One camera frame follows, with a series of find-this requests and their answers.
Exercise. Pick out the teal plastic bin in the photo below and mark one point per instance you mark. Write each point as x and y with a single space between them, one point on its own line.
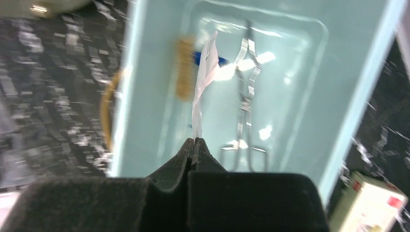
271 85

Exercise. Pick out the round pastel drawer cabinet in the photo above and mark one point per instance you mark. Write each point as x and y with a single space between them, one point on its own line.
39 8

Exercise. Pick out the yellow rubber tubing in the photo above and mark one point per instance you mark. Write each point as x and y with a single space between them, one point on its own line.
105 113

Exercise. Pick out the test tube brush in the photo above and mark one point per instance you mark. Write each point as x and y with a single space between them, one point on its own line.
184 52

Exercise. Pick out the small white sachet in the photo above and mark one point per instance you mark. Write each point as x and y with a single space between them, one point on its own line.
207 70

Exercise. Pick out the metal scissors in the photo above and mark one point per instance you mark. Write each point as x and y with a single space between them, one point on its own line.
246 92

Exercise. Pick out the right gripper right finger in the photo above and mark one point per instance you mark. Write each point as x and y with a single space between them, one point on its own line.
222 201

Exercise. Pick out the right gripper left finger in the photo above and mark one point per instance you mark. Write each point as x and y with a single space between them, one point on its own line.
156 203

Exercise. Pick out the small white card box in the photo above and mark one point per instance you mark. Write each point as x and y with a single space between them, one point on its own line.
367 205

